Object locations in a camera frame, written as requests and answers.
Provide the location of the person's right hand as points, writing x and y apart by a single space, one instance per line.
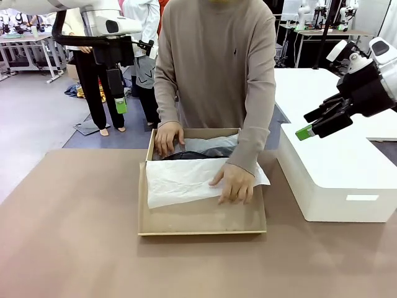
169 136

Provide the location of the grey background work table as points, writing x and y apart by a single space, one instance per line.
24 38

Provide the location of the small white background robot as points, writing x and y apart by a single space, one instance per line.
9 23
38 26

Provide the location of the grey flat floor board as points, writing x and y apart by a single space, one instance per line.
90 127

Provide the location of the person's left hand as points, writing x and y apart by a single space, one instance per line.
237 186

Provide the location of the person in beige sweater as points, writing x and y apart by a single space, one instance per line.
214 62

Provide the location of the black stand pole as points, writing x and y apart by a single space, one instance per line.
325 34

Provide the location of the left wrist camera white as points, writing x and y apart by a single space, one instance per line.
146 46

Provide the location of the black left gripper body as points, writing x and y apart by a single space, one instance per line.
113 51

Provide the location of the white box lid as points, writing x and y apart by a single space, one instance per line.
335 174

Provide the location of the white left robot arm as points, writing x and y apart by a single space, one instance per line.
93 15

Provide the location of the brown cardboard shoe box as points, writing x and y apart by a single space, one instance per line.
198 220

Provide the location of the white curtain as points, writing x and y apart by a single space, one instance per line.
387 18

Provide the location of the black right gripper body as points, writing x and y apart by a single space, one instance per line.
366 90

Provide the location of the person's left forearm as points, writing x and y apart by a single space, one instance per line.
251 139

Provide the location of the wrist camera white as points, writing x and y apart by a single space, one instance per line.
146 46
336 51

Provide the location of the beige background work table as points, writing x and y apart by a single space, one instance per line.
341 32

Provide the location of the blue yellow clothes pile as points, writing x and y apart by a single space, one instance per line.
74 91

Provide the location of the white cube shelf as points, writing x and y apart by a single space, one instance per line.
279 51

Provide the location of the white background robot green base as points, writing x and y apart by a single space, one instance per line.
345 14
302 14

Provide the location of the mannequin white jacket black trousers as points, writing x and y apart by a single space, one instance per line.
96 93

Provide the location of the small cardboard box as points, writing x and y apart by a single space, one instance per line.
73 72

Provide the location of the white tissue paper sheet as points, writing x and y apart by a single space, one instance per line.
176 183

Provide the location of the person's right forearm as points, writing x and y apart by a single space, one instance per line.
166 102

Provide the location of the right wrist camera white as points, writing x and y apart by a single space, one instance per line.
336 51

